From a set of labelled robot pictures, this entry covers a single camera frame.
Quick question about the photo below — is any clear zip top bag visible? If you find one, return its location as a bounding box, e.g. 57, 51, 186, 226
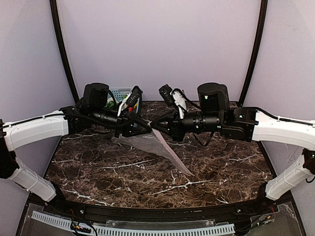
112, 129, 194, 176

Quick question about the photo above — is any green bok choy toy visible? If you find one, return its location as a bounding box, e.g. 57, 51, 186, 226
106, 101, 117, 109

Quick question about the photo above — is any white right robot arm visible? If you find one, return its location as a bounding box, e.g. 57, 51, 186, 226
151, 83, 315, 201

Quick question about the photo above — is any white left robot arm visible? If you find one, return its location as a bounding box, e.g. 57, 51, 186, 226
0, 83, 151, 202

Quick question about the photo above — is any light blue plastic basket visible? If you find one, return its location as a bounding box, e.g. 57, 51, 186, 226
107, 88, 132, 106

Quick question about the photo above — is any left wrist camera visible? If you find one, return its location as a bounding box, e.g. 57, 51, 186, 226
117, 86, 143, 117

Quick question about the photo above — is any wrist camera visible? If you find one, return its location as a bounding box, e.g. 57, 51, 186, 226
117, 86, 143, 117
159, 84, 188, 119

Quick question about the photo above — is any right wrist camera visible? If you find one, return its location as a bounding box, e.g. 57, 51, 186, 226
159, 84, 188, 119

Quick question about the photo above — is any black front table rail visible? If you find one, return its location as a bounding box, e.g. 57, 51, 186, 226
45, 199, 278, 224

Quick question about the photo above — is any white slotted cable duct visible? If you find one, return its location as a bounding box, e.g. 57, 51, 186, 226
31, 211, 236, 236

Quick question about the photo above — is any black left corner post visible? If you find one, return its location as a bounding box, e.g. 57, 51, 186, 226
49, 0, 79, 103

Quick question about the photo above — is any black corner post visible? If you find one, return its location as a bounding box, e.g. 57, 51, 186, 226
238, 0, 268, 107
49, 0, 79, 103

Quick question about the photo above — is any black right corner post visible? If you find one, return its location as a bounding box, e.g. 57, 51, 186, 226
238, 0, 268, 107

